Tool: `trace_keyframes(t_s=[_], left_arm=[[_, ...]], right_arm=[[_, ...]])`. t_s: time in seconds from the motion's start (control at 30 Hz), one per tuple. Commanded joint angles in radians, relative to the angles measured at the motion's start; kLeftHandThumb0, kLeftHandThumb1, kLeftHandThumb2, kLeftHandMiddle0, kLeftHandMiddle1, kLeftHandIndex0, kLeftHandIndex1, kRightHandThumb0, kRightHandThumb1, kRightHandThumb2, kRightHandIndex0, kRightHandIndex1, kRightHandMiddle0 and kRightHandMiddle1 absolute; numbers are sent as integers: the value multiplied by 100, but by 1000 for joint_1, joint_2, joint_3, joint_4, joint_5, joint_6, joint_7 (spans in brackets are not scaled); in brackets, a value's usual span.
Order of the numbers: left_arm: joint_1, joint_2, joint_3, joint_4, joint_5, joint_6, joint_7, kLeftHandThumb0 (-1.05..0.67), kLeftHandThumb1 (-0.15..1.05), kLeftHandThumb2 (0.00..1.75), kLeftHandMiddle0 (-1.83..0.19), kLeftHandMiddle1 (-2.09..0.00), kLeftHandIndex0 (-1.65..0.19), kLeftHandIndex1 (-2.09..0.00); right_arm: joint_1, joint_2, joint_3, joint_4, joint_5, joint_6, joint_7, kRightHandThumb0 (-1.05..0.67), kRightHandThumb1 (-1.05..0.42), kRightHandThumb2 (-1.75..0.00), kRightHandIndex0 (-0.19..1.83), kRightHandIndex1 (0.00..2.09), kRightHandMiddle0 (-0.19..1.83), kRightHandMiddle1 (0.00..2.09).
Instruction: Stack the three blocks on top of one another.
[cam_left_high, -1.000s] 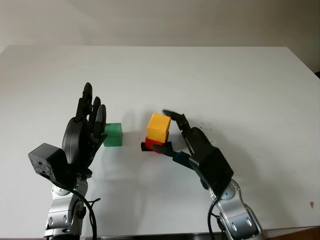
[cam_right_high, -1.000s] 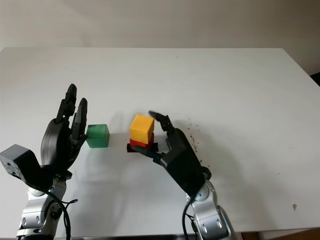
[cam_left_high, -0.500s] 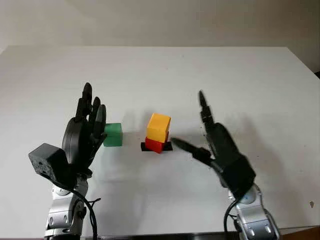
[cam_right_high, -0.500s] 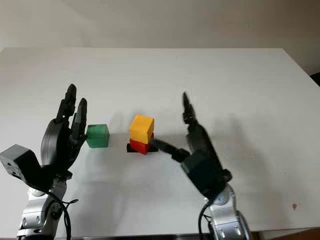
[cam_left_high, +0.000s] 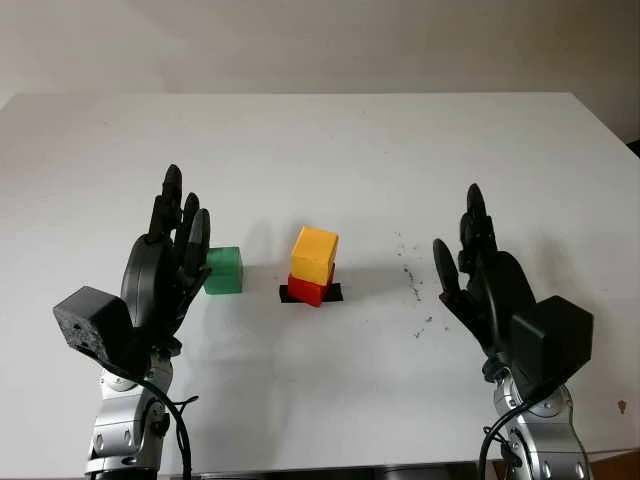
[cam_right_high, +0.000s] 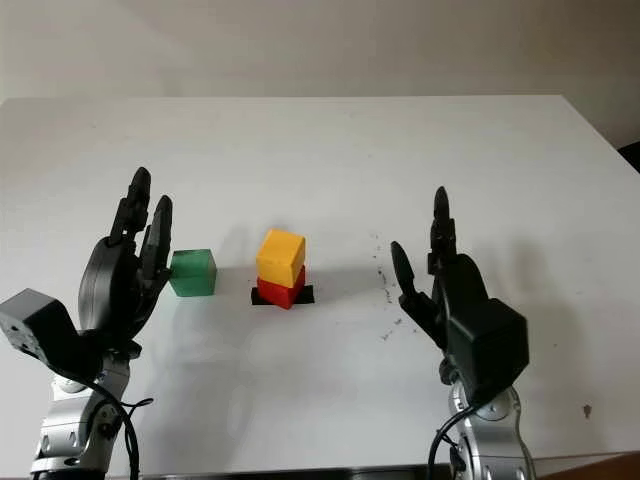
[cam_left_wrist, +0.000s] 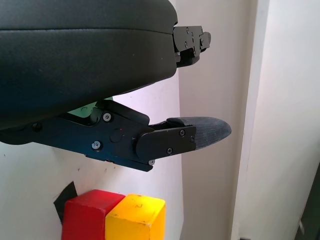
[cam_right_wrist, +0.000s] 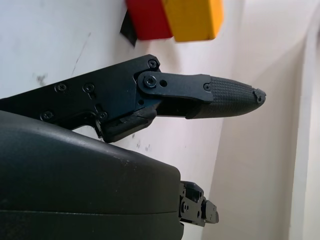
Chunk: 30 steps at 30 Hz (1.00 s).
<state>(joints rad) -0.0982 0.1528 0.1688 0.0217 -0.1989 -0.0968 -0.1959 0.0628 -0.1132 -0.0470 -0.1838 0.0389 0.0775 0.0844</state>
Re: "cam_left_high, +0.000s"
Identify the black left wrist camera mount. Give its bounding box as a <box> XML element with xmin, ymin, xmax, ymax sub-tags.
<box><xmin>52</xmin><ymin>285</ymin><xmax>134</xmax><ymax>360</ymax></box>

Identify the black tape strip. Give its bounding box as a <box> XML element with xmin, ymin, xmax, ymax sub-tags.
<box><xmin>279</xmin><ymin>282</ymin><xmax>344</xmax><ymax>304</ymax></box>

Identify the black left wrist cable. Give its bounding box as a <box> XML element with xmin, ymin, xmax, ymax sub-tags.
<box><xmin>107</xmin><ymin>359</ymin><xmax>200</xmax><ymax>480</ymax></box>

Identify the red cube block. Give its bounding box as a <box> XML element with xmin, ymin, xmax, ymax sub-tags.
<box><xmin>287</xmin><ymin>264</ymin><xmax>336</xmax><ymax>307</ymax></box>

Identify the yellow cube block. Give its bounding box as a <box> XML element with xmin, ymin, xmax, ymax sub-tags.
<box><xmin>290</xmin><ymin>225</ymin><xmax>340</xmax><ymax>285</ymax></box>

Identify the green cube block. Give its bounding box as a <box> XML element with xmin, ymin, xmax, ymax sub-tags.
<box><xmin>203</xmin><ymin>246</ymin><xmax>245</xmax><ymax>295</ymax></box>

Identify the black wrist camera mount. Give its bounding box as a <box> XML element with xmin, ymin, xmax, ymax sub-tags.
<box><xmin>509</xmin><ymin>295</ymin><xmax>595</xmax><ymax>401</ymax></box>
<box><xmin>52</xmin><ymin>285</ymin><xmax>134</xmax><ymax>360</ymax></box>

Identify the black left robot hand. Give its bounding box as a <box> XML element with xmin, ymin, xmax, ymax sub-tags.
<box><xmin>119</xmin><ymin>163</ymin><xmax>214</xmax><ymax>356</ymax></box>

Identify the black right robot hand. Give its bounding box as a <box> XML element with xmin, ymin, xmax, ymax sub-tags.
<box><xmin>432</xmin><ymin>182</ymin><xmax>539</xmax><ymax>359</ymax></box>

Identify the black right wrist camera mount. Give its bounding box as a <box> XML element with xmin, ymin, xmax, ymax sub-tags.
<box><xmin>509</xmin><ymin>295</ymin><xmax>595</xmax><ymax>401</ymax></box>

